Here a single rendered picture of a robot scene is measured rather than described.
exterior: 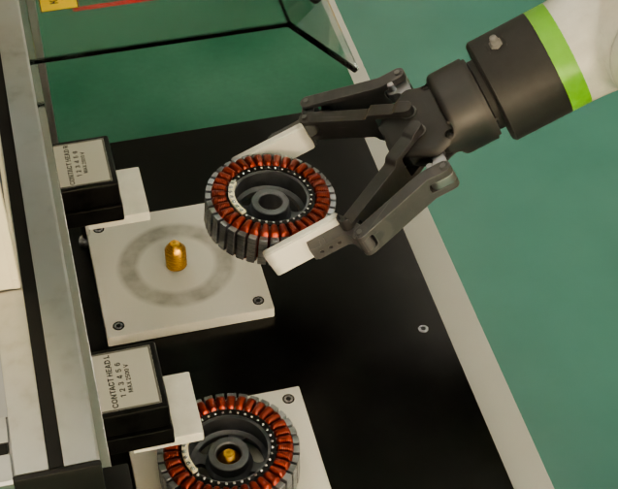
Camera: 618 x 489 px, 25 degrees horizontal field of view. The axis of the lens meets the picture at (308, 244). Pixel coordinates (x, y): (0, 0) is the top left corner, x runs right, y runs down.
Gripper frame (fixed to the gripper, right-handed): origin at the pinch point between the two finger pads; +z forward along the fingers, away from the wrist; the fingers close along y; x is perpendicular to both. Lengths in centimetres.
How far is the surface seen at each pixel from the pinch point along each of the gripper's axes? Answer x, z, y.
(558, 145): -112, -32, 93
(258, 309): -7.7, 5.9, -3.1
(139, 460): -2.1, 17.8, -16.7
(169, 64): -10.7, 7.9, 38.1
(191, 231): -6.2, 9.4, 8.3
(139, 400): 10.4, 11.8, -21.8
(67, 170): 10.9, 13.3, 4.0
